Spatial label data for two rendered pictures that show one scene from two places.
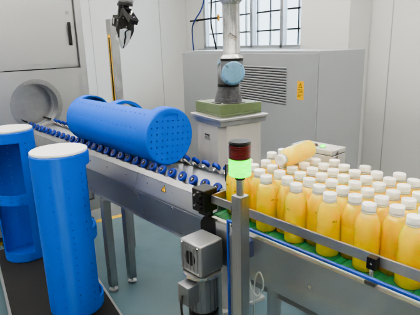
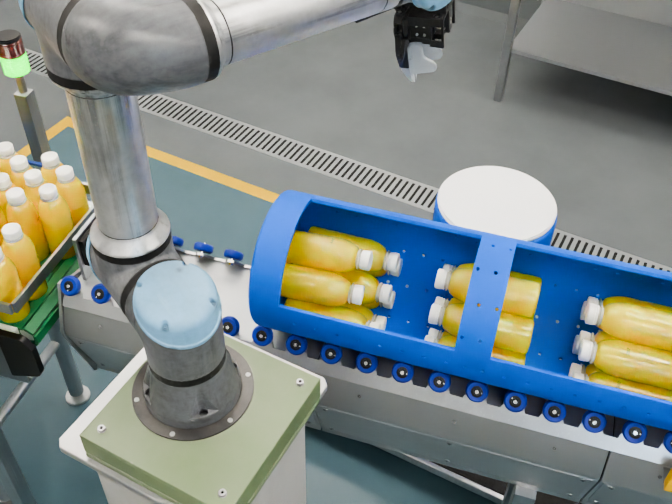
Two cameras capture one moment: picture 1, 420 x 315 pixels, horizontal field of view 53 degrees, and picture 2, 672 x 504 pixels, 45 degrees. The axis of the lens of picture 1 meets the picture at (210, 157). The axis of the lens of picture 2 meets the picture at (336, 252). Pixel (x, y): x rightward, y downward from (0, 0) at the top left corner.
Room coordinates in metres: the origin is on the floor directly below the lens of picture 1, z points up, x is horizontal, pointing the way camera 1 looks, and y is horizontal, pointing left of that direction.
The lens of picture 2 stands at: (3.06, -0.33, 2.25)
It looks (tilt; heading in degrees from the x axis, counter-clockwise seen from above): 44 degrees down; 148
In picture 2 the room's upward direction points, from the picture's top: 1 degrees clockwise
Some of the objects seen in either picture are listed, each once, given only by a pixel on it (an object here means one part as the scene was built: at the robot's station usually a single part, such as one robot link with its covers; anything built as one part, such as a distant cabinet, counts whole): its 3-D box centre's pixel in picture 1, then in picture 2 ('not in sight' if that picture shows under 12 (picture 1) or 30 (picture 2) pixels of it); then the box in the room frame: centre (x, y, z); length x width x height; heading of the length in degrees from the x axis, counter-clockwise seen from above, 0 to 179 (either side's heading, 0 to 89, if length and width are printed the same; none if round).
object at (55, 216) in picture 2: not in sight; (57, 223); (1.54, -0.14, 0.99); 0.07 x 0.07 x 0.18
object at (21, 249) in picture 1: (19, 194); not in sight; (2.65, 1.28, 0.59); 0.28 x 0.28 x 0.88
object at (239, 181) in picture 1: (239, 168); (15, 64); (1.14, -0.08, 1.18); 0.06 x 0.06 x 0.16
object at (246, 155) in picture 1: (239, 151); (10, 46); (1.14, -0.08, 1.23); 0.06 x 0.06 x 0.04
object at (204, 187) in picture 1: (205, 199); not in sight; (1.49, 0.02, 0.95); 0.10 x 0.07 x 0.10; 132
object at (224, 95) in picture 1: (228, 92); (189, 369); (2.30, -0.11, 1.26); 0.15 x 0.15 x 0.10
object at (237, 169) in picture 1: (239, 166); (14, 62); (1.14, -0.08, 1.18); 0.06 x 0.06 x 0.05
